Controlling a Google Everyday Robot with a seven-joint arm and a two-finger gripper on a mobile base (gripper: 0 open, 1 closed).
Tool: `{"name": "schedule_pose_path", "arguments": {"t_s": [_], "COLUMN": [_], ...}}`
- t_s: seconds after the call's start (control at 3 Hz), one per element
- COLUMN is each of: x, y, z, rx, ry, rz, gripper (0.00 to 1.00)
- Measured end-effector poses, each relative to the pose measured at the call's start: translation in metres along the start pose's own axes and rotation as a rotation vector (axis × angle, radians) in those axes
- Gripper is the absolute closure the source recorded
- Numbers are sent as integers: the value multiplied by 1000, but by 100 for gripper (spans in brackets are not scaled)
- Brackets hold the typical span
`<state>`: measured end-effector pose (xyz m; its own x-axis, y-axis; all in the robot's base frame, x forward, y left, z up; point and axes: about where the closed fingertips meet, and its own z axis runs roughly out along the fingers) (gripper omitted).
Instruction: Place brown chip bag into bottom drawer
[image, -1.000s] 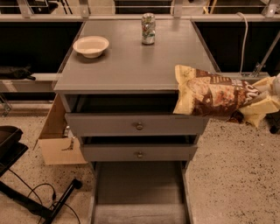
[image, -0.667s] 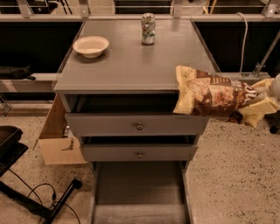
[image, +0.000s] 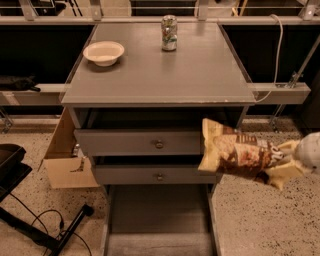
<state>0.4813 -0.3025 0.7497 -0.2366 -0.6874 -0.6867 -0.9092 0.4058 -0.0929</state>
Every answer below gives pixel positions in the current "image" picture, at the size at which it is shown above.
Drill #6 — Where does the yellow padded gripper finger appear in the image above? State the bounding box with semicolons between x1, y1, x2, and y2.
278;140;300;155
265;159;309;190

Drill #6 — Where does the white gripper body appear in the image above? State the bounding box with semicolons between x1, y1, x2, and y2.
295;132;320;174

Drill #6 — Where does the brown yellow chip bag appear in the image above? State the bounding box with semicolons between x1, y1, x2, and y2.
197;117;286;185

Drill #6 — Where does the grey open bottom drawer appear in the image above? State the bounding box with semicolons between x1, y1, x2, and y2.
101;184;221;256

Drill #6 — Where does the grey drawer cabinet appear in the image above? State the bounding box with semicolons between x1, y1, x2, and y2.
59;21;257;194

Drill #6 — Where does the grey middle drawer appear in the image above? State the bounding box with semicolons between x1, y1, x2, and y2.
93;165;222;185

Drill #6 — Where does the grey top drawer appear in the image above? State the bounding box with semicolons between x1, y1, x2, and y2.
74;129;204;156

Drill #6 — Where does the brown cardboard box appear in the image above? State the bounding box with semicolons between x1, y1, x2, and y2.
43;108;99;189

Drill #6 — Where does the black stand base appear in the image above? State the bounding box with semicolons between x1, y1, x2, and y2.
0;144;94;256

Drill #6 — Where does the white hanging cable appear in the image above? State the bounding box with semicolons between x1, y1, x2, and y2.
254;13;284;104

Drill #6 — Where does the black floor cable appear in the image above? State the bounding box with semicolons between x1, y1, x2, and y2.
8;192;93;256

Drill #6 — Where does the grey metal rail frame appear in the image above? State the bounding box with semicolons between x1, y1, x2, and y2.
0;0;320;134

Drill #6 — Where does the black object on rail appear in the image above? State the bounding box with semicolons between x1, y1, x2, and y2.
0;75;41;92

